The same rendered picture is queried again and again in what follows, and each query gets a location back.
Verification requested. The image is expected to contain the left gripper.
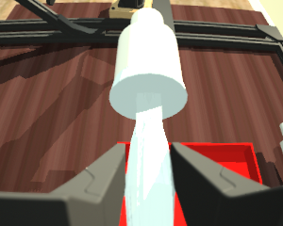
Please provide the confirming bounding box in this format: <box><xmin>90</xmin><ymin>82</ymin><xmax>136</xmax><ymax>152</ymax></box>
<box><xmin>46</xmin><ymin>0</ymin><xmax>56</xmax><ymax>6</ymax></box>

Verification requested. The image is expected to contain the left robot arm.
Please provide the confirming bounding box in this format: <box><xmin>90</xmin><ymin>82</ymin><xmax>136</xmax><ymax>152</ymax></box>
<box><xmin>118</xmin><ymin>0</ymin><xmax>145</xmax><ymax>9</ymax></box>

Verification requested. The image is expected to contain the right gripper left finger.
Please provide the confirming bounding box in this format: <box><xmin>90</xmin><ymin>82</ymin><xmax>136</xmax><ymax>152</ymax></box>
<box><xmin>0</xmin><ymin>143</ymin><xmax>126</xmax><ymax>226</ymax></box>

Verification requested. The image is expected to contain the red tray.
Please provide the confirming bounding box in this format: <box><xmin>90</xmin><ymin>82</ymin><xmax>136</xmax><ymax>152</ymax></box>
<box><xmin>117</xmin><ymin>142</ymin><xmax>262</xmax><ymax>226</ymax></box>

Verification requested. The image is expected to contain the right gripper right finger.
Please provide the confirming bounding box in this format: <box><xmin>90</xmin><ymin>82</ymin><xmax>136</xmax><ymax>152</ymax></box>
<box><xmin>170</xmin><ymin>142</ymin><xmax>283</xmax><ymax>226</ymax></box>

